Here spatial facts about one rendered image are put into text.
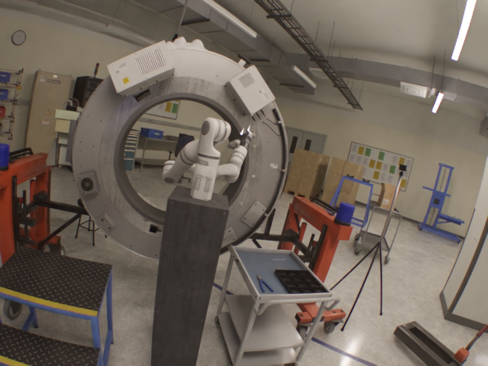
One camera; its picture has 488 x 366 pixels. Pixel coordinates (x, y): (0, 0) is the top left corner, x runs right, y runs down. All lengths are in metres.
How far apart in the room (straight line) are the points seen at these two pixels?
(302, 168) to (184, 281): 7.04
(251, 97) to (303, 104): 9.56
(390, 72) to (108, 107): 5.66
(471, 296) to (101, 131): 3.84
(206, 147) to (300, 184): 7.01
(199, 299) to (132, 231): 0.77
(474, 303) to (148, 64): 3.81
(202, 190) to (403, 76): 5.63
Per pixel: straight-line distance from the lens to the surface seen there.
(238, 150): 1.43
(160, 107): 7.87
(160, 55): 1.50
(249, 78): 1.58
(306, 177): 7.91
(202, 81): 1.65
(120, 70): 1.52
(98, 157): 1.70
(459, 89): 6.33
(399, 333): 2.64
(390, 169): 9.99
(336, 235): 1.86
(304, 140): 10.74
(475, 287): 3.52
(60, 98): 5.98
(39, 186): 2.37
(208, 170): 1.06
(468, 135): 10.45
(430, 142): 10.15
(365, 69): 6.39
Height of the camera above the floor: 1.39
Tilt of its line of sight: 10 degrees down
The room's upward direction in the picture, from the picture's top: 13 degrees clockwise
